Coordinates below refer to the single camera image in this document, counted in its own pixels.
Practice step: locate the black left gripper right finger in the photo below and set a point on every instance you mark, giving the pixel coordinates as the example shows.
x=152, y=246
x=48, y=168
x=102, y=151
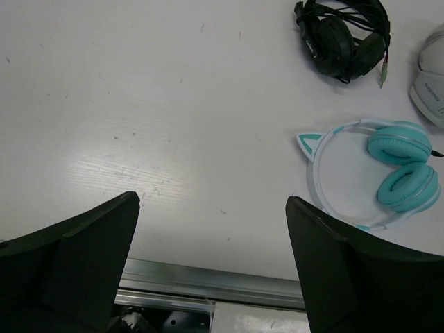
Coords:
x=352, y=281

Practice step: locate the aluminium table edge rail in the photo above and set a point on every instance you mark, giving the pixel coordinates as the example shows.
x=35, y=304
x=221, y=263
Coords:
x=176, y=280

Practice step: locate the black wired headphones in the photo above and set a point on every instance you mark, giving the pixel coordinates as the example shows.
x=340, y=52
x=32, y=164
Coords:
x=346, y=43

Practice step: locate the teal cat-ear headphones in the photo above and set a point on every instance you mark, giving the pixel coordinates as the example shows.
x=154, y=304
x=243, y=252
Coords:
x=411, y=189

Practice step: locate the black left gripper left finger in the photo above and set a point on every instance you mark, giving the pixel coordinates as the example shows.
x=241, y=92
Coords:
x=64, y=278

